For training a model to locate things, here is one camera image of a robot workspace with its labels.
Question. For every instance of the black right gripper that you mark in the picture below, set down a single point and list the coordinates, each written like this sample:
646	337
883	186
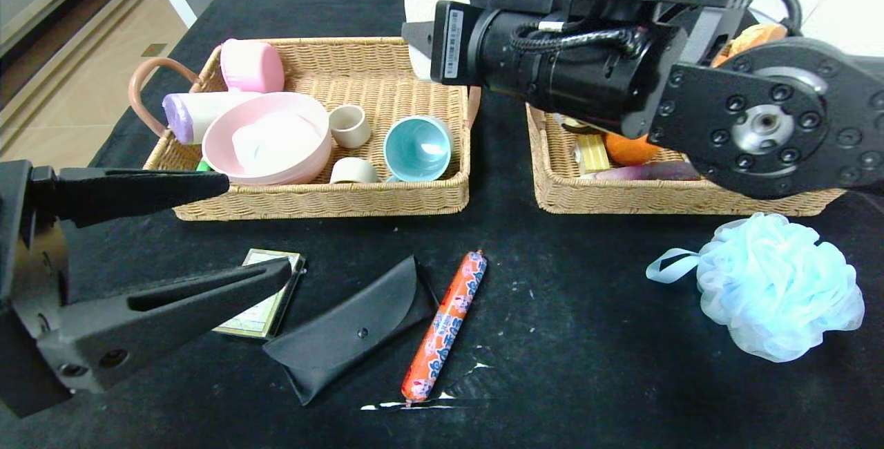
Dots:
454	43

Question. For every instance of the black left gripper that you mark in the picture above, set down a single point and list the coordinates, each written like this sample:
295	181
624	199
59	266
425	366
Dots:
26	276

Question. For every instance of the white soap bar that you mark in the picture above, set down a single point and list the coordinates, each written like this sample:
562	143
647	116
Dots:
435	5

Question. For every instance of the light blue bath loofah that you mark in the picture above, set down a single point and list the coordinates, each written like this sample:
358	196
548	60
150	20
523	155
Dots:
773	290

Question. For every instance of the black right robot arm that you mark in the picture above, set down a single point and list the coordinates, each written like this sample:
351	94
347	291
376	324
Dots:
760	124

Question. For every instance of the wicker basket holding tableware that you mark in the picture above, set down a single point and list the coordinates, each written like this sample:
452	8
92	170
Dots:
359	81

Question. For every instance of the wicker basket holding food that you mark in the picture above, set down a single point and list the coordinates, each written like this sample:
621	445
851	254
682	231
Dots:
621	197

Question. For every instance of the teal mug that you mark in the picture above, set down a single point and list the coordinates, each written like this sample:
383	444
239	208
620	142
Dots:
414	150

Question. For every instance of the beige small cup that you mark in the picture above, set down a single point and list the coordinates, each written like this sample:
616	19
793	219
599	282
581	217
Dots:
349	131
352	171

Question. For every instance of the green plastic stick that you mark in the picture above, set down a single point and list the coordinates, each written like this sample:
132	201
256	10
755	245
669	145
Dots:
203	166

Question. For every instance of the gold bordered card box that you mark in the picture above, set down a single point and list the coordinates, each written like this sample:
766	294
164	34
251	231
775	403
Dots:
254	321

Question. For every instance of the pink plastic cup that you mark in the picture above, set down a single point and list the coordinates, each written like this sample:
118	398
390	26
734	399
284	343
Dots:
252	65

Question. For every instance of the pink bowl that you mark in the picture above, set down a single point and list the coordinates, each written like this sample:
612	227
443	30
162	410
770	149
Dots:
222	132

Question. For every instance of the white bottle with purple cap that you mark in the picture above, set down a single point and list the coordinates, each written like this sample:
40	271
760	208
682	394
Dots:
199	112

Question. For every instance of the yellow cheese block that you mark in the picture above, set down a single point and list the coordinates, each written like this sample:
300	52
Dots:
592	154

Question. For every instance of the brass floor socket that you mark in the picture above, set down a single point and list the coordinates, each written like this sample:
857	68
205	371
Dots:
155	50

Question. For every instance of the black glasses case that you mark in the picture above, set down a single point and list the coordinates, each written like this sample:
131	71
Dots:
345	338

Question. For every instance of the large orange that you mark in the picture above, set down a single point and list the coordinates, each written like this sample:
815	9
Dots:
632	152

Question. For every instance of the purple sweet potato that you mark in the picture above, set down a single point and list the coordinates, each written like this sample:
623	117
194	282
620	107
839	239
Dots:
649	173

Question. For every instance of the orange wrapped sausage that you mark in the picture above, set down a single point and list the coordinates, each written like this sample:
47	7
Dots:
442	331

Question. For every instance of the round bread roll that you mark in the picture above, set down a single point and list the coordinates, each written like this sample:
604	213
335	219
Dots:
756	38

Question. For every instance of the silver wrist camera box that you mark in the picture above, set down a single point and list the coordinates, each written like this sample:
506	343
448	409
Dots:
718	31

